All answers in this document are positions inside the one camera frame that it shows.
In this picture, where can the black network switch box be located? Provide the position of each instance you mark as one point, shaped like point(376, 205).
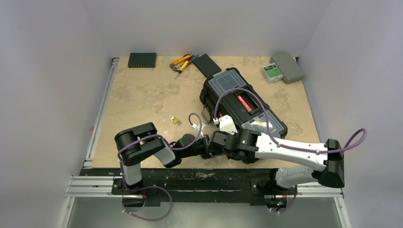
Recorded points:
point(142, 60)

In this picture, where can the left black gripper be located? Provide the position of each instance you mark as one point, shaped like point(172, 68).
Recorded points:
point(206, 153)

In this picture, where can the grey plastic case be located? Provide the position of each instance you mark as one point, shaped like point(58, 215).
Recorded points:
point(288, 66)

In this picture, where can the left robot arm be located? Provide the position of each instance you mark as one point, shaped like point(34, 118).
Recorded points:
point(138, 143)

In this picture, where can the green labelled small box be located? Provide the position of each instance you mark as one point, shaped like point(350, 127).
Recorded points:
point(271, 73)

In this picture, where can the black flat tray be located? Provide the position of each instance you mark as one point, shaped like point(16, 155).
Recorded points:
point(206, 65)

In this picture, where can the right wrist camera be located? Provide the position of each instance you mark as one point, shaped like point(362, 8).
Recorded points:
point(225, 124)

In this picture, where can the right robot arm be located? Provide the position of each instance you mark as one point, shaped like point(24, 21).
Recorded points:
point(315, 162)

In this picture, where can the aluminium frame rail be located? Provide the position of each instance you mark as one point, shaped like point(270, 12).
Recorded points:
point(211, 193)

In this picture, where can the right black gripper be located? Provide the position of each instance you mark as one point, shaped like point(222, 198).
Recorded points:
point(215, 142)

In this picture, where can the black tool box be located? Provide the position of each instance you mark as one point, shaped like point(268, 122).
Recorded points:
point(242, 107)

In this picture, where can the yellow handled pliers top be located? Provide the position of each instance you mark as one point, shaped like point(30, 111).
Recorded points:
point(179, 61)

